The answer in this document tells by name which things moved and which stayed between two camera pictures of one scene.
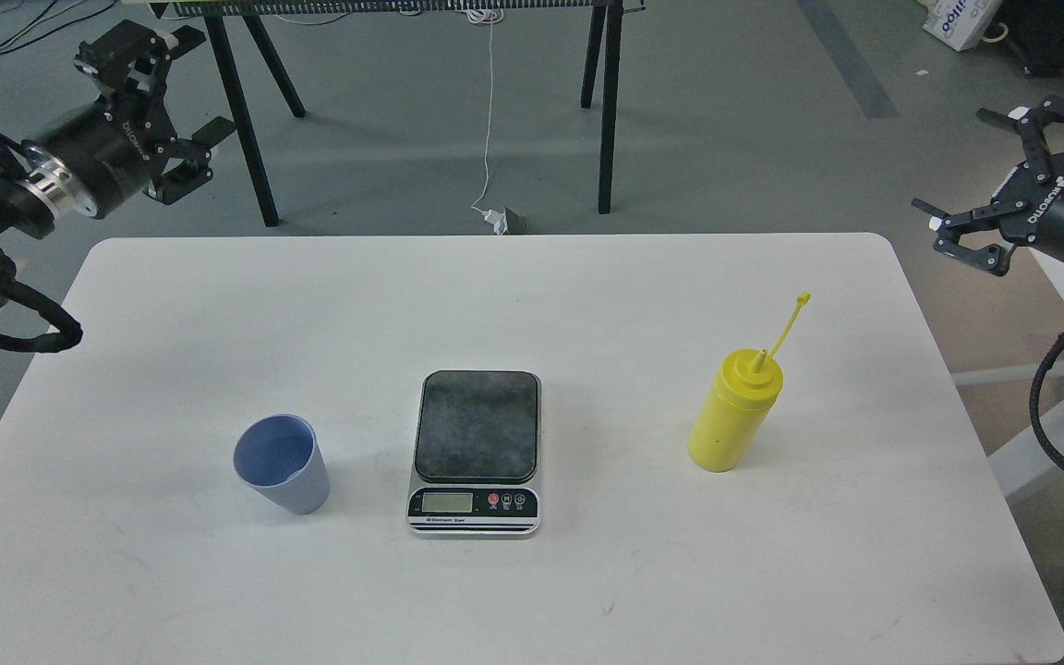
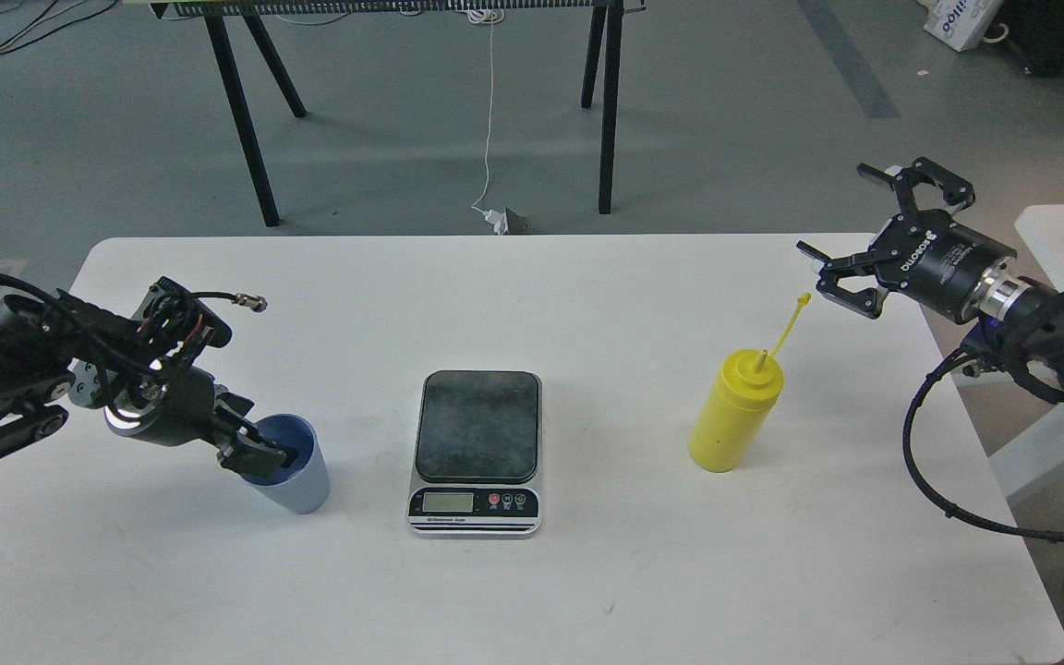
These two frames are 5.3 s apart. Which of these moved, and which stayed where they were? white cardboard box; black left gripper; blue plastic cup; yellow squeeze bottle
Moved: black left gripper
Stayed: blue plastic cup; yellow squeeze bottle; white cardboard box
